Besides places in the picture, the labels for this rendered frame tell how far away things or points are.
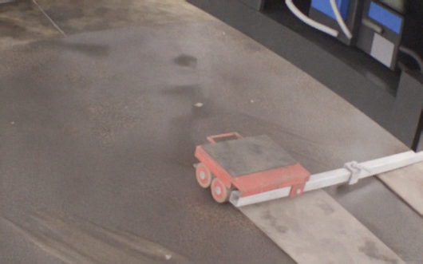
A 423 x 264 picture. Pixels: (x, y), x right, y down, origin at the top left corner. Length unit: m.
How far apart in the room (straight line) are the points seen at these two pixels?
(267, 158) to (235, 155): 0.11
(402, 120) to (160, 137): 1.36
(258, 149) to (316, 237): 0.40
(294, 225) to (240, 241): 0.23
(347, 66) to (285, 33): 0.24
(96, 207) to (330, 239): 0.80
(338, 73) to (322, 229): 0.84
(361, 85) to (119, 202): 1.00
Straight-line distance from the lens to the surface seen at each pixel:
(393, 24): 1.74
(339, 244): 2.42
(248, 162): 2.46
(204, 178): 2.49
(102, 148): 2.63
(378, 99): 1.67
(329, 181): 2.65
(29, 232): 2.15
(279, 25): 1.91
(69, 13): 3.92
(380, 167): 2.88
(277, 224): 2.42
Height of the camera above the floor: 1.37
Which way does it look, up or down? 29 degrees down
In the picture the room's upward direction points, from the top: 14 degrees clockwise
